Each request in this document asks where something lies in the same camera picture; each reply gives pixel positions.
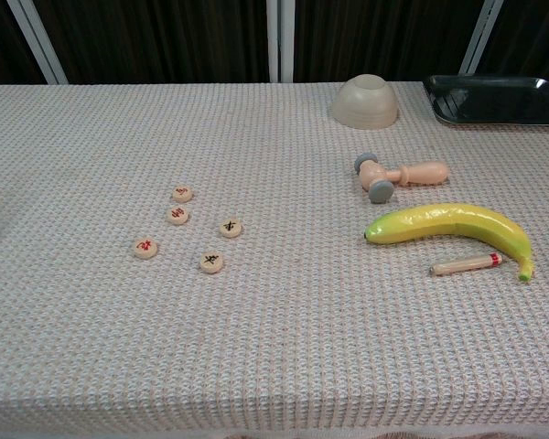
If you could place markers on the wooden stick red band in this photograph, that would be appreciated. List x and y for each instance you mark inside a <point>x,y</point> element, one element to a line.
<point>462,265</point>

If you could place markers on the beige woven tablecloth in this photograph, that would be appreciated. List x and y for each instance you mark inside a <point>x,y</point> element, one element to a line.
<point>274,320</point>

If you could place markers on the beige upturned bowl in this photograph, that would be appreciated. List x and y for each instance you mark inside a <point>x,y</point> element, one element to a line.
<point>365,107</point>

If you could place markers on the white frame post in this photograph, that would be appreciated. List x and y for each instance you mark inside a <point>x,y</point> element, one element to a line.
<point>480,36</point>
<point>280,41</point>
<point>36,41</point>

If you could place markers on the black rectangular tray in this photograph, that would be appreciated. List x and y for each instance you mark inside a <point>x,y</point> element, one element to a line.
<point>498,103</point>

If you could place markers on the wooden toy hammer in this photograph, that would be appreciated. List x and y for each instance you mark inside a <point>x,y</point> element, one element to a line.
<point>384,176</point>

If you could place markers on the yellow banana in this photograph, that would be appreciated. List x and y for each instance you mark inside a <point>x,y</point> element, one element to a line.
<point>448,221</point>

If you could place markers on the black curtain panel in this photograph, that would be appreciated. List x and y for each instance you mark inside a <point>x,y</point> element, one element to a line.
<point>384,36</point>
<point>535,36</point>
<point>0,46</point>
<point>155,41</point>

